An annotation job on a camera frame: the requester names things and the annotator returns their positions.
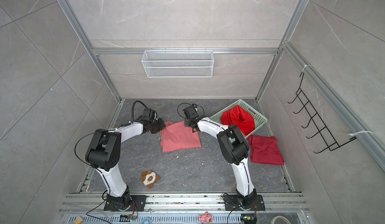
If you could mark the dark red folded t shirt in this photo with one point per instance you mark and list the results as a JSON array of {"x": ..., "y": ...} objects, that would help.
[{"x": 264, "y": 150}]

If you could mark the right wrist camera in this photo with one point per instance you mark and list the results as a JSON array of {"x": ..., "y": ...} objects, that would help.
[{"x": 190, "y": 112}]

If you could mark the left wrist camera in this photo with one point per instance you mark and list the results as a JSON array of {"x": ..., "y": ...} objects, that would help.
[{"x": 149, "y": 114}]

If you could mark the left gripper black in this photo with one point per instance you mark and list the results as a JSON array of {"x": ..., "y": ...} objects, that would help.
[{"x": 162, "y": 125}]

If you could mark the brown white plush toy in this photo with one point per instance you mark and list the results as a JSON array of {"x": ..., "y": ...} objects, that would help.
[{"x": 148, "y": 178}]

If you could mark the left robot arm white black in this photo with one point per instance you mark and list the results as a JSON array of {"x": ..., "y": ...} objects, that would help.
[{"x": 103, "y": 154}]

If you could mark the bright red t shirt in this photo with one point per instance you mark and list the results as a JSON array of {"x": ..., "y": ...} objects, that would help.
[{"x": 239, "y": 117}]

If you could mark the pink t shirt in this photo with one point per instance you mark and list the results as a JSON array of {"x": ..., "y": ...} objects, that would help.
[{"x": 176, "y": 136}]

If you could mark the white tape roll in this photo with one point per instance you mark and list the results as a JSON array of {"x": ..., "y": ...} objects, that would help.
[{"x": 282, "y": 219}]

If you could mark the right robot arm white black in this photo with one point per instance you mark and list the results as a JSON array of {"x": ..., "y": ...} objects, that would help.
[{"x": 235, "y": 151}]

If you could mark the light green plastic basket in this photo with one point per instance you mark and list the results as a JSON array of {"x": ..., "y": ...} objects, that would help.
[{"x": 259, "y": 119}]

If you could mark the pink plush toy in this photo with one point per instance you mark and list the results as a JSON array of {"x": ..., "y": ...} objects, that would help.
[{"x": 206, "y": 218}]

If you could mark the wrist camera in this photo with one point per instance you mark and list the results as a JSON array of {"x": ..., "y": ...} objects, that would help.
[
  {"x": 190, "y": 112},
  {"x": 149, "y": 114}
]

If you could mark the white wire mesh shelf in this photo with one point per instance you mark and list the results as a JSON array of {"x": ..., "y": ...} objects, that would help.
[{"x": 178, "y": 63}]

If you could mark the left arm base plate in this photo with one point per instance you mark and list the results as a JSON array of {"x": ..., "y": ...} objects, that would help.
[{"x": 125, "y": 203}]

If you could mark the black wire hook rack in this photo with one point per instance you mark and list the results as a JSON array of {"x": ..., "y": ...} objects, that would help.
[{"x": 315, "y": 120}]

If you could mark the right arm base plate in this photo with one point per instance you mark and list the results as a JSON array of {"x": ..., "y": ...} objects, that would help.
[{"x": 231, "y": 202}]

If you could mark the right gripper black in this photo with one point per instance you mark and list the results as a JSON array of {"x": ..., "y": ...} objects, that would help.
[{"x": 186, "y": 124}]

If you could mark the small wooden block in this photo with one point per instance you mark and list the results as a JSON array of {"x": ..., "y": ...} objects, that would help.
[{"x": 78, "y": 220}]

